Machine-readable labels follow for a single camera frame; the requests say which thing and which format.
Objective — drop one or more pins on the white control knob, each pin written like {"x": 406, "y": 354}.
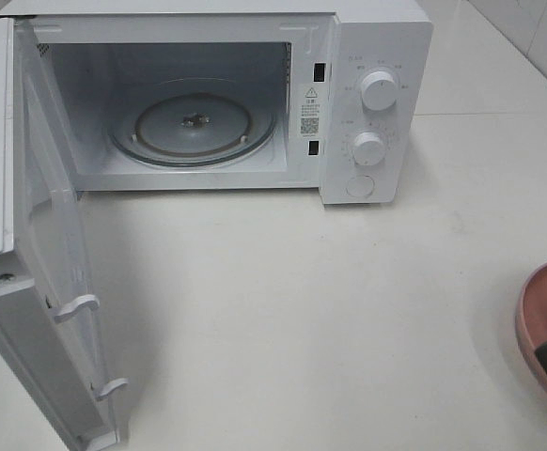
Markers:
{"x": 368, "y": 148}
{"x": 379, "y": 90}

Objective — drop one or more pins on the glass microwave turntable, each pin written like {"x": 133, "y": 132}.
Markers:
{"x": 194, "y": 122}

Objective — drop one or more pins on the round white door button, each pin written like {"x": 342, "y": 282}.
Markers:
{"x": 360, "y": 186}

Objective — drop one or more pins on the white warning label sticker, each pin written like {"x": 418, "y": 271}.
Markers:
{"x": 310, "y": 110}

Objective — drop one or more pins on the white microwave door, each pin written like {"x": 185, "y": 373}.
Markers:
{"x": 50, "y": 325}

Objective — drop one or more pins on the white microwave oven body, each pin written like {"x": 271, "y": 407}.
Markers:
{"x": 104, "y": 48}

